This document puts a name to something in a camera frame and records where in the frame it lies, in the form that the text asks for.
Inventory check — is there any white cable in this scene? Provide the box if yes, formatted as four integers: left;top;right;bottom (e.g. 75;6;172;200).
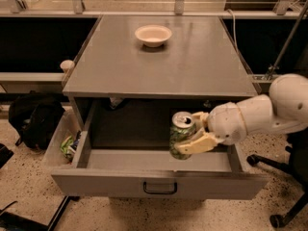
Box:
226;9;240;54

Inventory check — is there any black stand base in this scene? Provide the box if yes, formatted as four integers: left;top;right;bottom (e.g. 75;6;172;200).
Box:
0;196;80;231

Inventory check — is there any black backpack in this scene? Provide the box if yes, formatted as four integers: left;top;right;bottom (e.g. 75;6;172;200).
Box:
9;92;64;149

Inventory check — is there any black drawer handle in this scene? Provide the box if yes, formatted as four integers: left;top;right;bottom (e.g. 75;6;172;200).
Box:
142;182;178;195

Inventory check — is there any grey open drawer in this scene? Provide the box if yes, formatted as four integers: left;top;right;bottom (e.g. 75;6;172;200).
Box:
52;99;268;200

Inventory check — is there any metal diagonal rod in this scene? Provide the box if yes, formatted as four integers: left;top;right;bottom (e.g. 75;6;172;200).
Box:
264;0;308;81

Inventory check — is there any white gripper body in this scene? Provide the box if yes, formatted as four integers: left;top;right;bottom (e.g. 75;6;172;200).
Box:
207;102;247;145

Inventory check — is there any grey cabinet table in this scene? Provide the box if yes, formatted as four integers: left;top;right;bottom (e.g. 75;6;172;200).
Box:
64;15;258;124

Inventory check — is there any green soda can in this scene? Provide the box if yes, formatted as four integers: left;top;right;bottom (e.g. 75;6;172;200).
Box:
169;112;196;160

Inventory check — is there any green snack bag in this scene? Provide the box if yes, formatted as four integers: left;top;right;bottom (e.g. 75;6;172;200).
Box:
60;136;75;161

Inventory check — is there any white bowl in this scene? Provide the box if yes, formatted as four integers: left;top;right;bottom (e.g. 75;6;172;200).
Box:
135;25;172;47

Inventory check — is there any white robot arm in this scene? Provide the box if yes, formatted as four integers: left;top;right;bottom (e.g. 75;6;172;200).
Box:
175;74;308;155

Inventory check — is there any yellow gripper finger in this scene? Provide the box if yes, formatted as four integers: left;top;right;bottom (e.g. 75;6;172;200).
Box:
174;129;224;155
192;112;209;130

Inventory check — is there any white paper cup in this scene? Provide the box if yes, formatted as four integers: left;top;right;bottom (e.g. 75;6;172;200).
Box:
60;60;75;73

